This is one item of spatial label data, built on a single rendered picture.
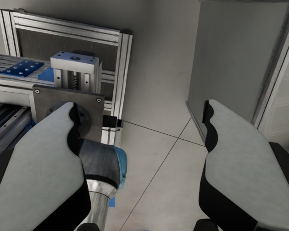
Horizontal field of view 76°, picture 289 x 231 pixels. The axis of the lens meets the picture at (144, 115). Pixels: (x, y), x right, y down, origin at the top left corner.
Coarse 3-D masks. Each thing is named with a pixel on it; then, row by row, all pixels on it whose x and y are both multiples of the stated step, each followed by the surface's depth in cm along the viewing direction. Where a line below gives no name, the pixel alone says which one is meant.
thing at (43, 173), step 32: (32, 128) 9; (64, 128) 9; (32, 160) 7; (64, 160) 7; (0, 192) 6; (32, 192) 6; (64, 192) 6; (0, 224) 5; (32, 224) 5; (64, 224) 6
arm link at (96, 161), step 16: (96, 144) 51; (96, 160) 48; (112, 160) 49; (96, 176) 45; (112, 176) 47; (96, 192) 44; (112, 192) 47; (96, 208) 42; (80, 224) 39; (96, 224) 40
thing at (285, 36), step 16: (208, 0) 117; (224, 0) 95; (240, 0) 81; (256, 0) 70; (272, 0) 62; (288, 0) 55; (288, 16) 55; (288, 32) 56; (272, 64) 63; (272, 80) 63; (256, 112) 71
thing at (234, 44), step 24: (216, 24) 107; (240, 24) 82; (264, 24) 67; (216, 48) 108; (240, 48) 82; (264, 48) 67; (192, 72) 157; (216, 72) 109; (240, 72) 83; (264, 72) 67; (192, 96) 158; (216, 96) 109; (240, 96) 83
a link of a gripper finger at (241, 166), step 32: (224, 128) 9; (256, 128) 9; (224, 160) 7; (256, 160) 7; (224, 192) 6; (256, 192) 6; (288, 192) 6; (224, 224) 6; (256, 224) 5; (288, 224) 5
